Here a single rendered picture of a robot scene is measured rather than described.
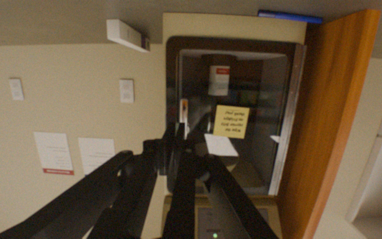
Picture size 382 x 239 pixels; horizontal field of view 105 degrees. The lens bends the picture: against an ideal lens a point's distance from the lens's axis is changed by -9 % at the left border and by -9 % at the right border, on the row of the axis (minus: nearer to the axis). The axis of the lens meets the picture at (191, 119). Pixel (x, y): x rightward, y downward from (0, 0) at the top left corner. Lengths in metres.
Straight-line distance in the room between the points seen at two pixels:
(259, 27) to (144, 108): 0.65
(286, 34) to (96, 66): 0.81
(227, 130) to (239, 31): 0.22
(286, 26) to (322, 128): 0.24
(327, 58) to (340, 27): 0.06
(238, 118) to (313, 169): 0.22
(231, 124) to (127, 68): 0.62
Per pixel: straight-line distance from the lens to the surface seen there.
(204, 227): 0.50
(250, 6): 0.38
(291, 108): 0.45
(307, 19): 0.44
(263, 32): 0.43
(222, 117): 0.39
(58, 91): 1.09
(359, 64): 0.43
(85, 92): 0.99
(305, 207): 0.54
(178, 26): 0.40
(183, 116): 0.34
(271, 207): 0.55
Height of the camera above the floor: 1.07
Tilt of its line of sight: 15 degrees up
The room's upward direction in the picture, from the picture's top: 178 degrees counter-clockwise
